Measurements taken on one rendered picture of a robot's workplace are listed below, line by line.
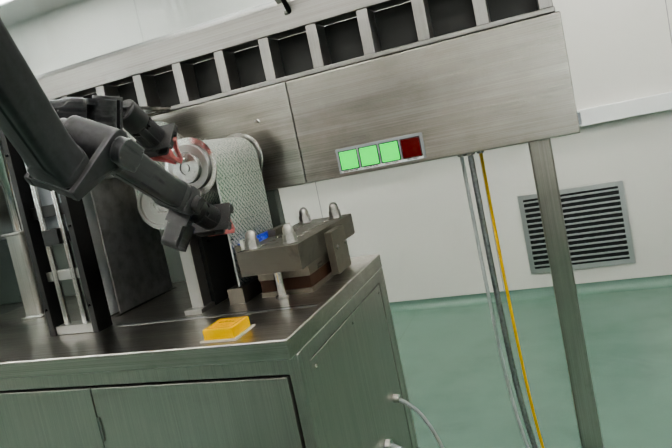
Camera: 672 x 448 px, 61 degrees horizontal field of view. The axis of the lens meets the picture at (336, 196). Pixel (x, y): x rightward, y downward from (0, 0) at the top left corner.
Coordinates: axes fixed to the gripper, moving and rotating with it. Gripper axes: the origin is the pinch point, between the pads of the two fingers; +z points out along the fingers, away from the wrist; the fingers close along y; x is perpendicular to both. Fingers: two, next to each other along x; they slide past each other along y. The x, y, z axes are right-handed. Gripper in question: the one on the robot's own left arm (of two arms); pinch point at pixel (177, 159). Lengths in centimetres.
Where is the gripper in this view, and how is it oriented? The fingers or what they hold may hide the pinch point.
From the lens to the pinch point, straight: 142.3
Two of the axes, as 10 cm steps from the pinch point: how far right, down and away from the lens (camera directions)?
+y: 9.3, -1.3, -3.5
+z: 3.7, 4.9, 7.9
